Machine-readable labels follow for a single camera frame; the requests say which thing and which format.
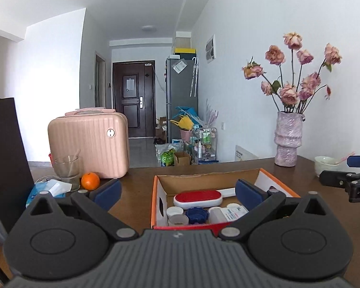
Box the green snack bag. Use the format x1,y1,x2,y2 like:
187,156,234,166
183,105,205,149
160,149,177,168

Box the pink ceramic vase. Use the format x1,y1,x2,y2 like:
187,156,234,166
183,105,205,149
274,111,306,168

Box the pink suitcase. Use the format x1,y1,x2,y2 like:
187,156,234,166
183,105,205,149
47,107,130,180

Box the orange fruit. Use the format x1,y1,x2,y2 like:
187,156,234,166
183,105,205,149
81,172,101,191

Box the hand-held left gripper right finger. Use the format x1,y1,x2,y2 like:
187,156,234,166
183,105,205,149
218,178,334,242

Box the small cardboard box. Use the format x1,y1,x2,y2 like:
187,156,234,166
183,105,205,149
173,151,192,166

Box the red and white brush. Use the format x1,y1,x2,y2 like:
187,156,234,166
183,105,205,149
173,187,238,210

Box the pink straw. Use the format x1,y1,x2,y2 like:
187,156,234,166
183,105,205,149
333,151,356,165

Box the grey refrigerator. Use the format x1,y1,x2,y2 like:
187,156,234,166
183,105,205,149
165,54,199,144

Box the white bowl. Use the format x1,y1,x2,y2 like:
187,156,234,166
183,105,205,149
314,156,348,178

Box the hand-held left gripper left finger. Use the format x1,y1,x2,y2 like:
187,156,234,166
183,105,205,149
25,178,139,242

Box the metal storage cart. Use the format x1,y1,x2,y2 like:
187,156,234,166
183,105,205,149
192,127,220,165

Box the white plastic bottle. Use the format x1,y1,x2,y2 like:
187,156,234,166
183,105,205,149
208,205,250,224

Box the dried pink roses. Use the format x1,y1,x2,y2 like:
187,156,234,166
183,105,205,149
242,31,342,115

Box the white tape roll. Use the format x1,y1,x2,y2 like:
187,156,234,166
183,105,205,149
168,214,190,227

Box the blue ribbed cap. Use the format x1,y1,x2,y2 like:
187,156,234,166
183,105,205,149
185,207,211,225

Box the clear drinking glass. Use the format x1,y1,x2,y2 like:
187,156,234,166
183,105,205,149
54,149,81,192

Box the small white round lid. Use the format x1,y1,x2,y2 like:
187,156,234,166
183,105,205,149
166,206,184,218

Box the clear umbrella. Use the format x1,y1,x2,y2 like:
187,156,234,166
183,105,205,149
190,56,199,98

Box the yellow and blue plastic items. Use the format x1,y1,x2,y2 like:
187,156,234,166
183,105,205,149
170,106,200,132

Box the dark brown door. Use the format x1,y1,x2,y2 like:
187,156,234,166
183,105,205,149
112,60,156,139

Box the blue tissue pack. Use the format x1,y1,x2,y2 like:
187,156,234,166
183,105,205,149
25,179,73,208

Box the red cardboard box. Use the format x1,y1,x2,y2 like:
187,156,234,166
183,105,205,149
151,168,301,238

